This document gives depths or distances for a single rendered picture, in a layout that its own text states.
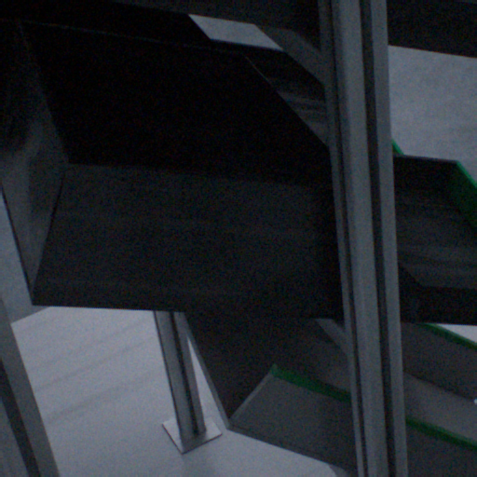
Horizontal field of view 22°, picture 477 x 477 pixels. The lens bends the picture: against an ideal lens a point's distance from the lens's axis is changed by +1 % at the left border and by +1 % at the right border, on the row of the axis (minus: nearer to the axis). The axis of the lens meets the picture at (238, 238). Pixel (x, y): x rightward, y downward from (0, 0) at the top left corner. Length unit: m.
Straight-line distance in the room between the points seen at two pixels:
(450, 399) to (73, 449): 0.37
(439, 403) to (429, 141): 2.01
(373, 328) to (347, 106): 0.12
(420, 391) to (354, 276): 0.30
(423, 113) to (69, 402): 1.92
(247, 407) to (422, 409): 0.22
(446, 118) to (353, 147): 2.40
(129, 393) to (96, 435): 0.05
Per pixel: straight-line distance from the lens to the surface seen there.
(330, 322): 0.60
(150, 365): 1.12
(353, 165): 0.49
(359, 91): 0.48
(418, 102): 2.95
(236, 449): 1.04
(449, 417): 0.83
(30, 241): 0.54
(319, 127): 0.79
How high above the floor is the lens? 1.65
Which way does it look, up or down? 40 degrees down
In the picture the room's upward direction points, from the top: 9 degrees counter-clockwise
